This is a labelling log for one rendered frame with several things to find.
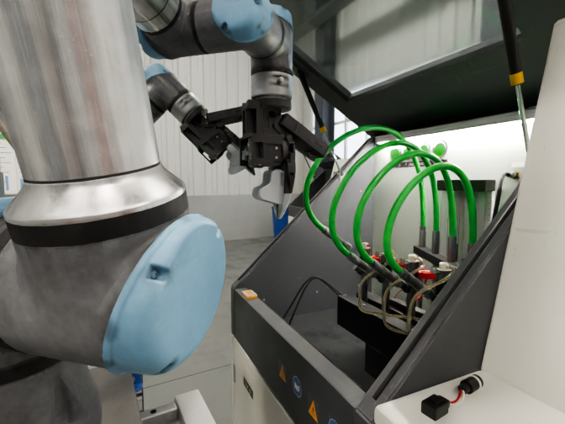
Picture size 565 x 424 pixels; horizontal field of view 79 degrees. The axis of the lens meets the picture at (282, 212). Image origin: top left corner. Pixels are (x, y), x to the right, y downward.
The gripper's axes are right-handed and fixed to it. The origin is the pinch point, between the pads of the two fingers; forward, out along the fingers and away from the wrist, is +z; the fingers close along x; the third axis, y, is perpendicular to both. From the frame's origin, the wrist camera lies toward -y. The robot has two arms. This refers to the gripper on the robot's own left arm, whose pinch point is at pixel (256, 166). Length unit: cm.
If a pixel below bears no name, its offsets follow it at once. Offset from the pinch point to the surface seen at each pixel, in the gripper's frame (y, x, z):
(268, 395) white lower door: 38, -2, 42
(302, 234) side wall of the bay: -2.5, -26.0, 24.7
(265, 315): 25.2, -1.8, 28.3
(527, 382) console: 6, 42, 54
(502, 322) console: 1, 38, 48
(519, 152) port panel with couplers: -41, 22, 42
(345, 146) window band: -322, -532, 45
